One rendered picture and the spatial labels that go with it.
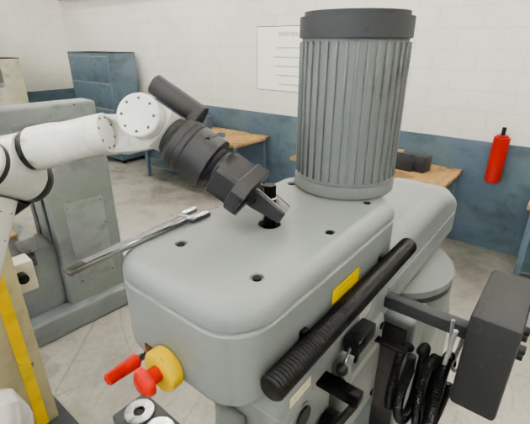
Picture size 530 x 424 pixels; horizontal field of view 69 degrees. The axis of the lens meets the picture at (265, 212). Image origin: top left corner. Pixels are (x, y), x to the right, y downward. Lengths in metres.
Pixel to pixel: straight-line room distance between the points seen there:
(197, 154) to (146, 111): 0.09
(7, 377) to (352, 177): 2.30
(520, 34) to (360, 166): 4.04
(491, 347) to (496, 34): 4.12
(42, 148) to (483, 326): 0.79
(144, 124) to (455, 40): 4.37
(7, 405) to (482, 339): 0.79
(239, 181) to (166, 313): 0.21
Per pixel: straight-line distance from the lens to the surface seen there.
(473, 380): 0.87
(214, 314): 0.46
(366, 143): 0.72
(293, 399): 0.65
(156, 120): 0.60
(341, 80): 0.70
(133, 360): 0.67
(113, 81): 7.80
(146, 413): 1.39
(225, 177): 0.58
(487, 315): 0.80
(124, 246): 0.59
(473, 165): 4.86
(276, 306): 0.47
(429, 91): 4.87
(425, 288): 1.14
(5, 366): 2.64
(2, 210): 0.76
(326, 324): 0.56
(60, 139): 0.70
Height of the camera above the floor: 2.16
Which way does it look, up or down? 24 degrees down
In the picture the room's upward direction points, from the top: straight up
